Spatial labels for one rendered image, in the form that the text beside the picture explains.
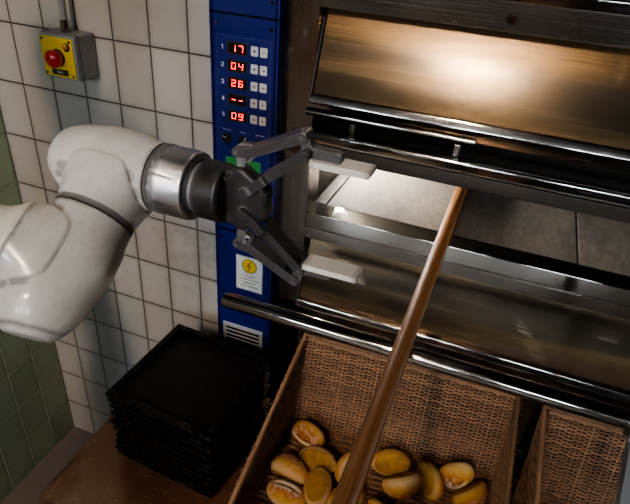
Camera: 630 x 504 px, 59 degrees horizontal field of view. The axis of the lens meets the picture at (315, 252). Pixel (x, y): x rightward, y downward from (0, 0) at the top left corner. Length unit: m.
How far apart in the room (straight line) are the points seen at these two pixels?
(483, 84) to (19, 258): 0.84
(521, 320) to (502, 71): 0.55
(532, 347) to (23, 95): 1.42
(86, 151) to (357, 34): 0.64
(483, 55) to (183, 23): 0.63
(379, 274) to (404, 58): 0.51
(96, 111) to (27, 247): 0.90
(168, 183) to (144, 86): 0.76
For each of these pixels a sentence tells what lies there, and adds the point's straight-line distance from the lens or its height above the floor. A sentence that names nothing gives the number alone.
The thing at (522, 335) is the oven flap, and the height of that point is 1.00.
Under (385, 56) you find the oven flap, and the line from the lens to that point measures 1.17.
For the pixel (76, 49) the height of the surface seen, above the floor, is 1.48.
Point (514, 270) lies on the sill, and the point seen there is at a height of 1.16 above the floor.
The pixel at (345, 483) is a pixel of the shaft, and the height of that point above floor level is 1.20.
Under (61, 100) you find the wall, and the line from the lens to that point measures 1.62.
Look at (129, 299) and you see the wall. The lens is 1.81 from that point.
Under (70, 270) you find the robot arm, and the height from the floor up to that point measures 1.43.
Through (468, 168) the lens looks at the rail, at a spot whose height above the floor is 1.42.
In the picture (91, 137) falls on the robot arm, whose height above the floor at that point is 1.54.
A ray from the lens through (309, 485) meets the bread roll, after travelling 1.43.
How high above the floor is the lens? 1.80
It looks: 32 degrees down
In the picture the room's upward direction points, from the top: 5 degrees clockwise
